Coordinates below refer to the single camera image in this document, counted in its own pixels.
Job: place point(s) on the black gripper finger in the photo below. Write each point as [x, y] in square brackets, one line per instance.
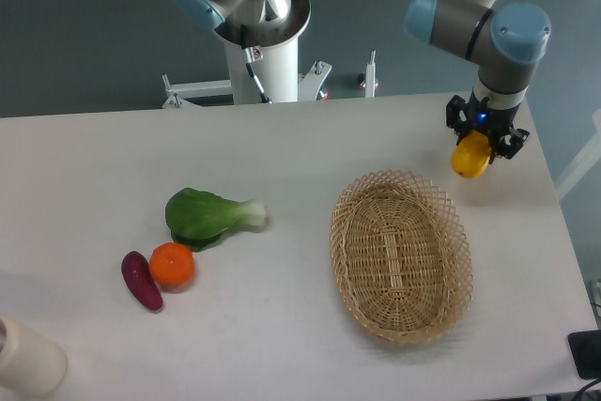
[456, 119]
[506, 144]

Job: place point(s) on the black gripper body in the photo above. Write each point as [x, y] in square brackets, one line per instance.
[489, 114]

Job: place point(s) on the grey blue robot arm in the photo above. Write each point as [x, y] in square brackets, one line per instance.
[505, 44]

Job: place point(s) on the woven wicker basket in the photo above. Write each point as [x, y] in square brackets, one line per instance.
[401, 257]

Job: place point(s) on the black device at table edge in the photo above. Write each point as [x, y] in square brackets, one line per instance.
[585, 350]

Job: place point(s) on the green bok choy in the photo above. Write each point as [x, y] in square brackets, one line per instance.
[198, 219]

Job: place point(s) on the orange tangerine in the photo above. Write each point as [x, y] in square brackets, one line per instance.
[172, 265]

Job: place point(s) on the purple sweet potato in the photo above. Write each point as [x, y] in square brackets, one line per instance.
[137, 277]

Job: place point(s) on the cream cylindrical container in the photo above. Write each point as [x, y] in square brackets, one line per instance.
[31, 364]

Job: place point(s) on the white post far right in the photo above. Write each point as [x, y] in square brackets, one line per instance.
[582, 163]

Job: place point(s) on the white frame bracket right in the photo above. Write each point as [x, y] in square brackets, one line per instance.
[367, 80]

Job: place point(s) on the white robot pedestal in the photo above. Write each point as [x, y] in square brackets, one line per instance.
[262, 57]

